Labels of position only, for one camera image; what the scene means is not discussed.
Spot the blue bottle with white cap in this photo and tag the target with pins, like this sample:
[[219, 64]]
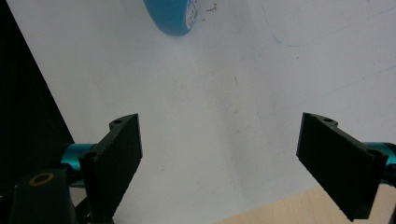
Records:
[[168, 15]]

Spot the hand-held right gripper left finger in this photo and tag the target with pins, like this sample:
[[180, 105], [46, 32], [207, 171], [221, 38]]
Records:
[[115, 161]]

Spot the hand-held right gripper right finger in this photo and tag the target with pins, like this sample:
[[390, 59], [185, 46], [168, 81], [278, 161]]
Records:
[[336, 161]]

